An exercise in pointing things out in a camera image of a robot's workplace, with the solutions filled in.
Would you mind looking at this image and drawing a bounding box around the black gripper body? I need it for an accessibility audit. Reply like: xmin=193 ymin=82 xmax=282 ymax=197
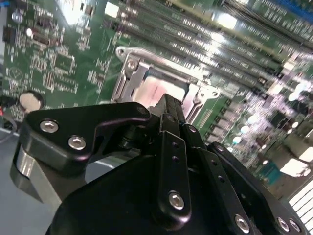
xmin=47 ymin=154 xmax=311 ymax=235

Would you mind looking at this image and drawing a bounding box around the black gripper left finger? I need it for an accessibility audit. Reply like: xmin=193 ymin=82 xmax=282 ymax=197
xmin=9 ymin=93 xmax=193 ymax=223

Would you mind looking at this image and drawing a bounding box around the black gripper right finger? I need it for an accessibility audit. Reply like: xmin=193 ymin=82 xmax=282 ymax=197
xmin=173 ymin=95 xmax=309 ymax=235

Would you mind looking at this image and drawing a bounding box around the silver CPU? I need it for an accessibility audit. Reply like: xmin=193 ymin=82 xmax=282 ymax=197
xmin=140 ymin=73 xmax=190 ymax=108

